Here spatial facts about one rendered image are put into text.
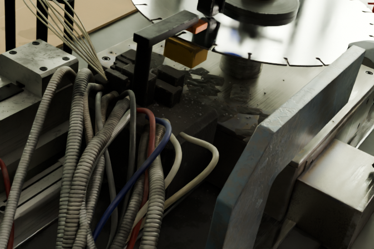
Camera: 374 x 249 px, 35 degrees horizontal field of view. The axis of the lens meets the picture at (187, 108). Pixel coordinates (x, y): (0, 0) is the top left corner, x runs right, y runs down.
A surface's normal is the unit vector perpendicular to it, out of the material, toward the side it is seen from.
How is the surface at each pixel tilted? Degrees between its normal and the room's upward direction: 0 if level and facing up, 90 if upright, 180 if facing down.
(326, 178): 0
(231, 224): 90
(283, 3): 5
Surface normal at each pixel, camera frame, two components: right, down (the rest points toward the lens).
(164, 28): 0.15, -0.83
